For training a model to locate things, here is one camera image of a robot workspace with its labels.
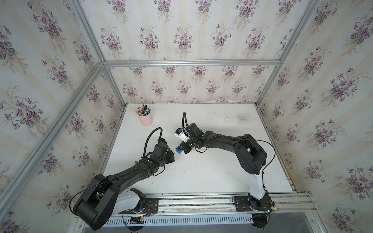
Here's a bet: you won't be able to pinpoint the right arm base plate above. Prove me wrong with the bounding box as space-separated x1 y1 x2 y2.
233 195 275 213

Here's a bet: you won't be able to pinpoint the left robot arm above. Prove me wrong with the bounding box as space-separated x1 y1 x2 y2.
70 138 175 231

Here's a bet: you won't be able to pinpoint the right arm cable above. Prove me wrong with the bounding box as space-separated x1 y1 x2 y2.
182 112 276 193

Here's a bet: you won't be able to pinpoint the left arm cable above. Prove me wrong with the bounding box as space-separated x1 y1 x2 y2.
69 127 167 216

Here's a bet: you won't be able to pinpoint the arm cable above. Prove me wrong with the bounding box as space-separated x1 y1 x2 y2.
182 112 276 193
69 127 167 216

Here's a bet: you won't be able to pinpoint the blue lego brick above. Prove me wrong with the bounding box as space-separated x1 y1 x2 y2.
176 147 184 154

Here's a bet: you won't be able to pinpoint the pink pen cup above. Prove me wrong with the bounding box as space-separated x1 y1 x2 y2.
139 113 153 126

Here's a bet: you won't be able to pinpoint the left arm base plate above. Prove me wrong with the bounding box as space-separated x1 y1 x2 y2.
119 198 159 215

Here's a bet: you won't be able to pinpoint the aluminium rail frame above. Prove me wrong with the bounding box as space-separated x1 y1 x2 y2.
111 191 317 217

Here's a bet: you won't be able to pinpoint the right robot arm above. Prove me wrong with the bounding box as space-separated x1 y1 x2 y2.
175 123 272 212

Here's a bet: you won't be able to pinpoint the pens in cup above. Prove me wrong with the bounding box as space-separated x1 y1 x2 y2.
135 103 151 117

